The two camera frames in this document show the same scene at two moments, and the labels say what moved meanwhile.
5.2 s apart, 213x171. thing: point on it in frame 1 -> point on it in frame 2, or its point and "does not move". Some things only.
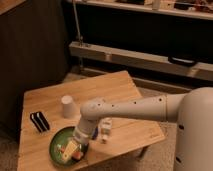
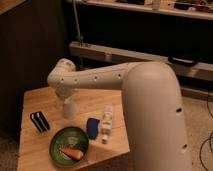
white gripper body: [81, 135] -> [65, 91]
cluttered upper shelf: [201, 9] does not move
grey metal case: [139, 59] does not move
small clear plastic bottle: [105, 127] does not move
